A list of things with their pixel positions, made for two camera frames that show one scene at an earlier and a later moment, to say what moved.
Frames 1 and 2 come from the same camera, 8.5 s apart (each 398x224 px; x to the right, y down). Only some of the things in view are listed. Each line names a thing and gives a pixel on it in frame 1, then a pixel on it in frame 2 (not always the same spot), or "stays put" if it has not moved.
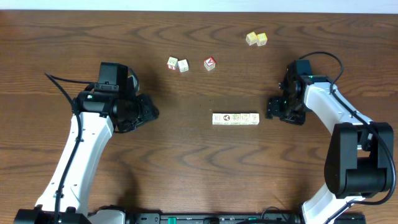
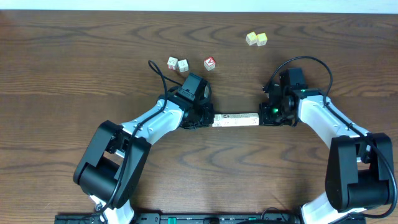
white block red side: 172,63 stays put
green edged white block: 244,119 stays put
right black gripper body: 288,111 to 274,114
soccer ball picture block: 226,119 stays put
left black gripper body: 148,109 to 206,116
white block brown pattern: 235,119 stays put
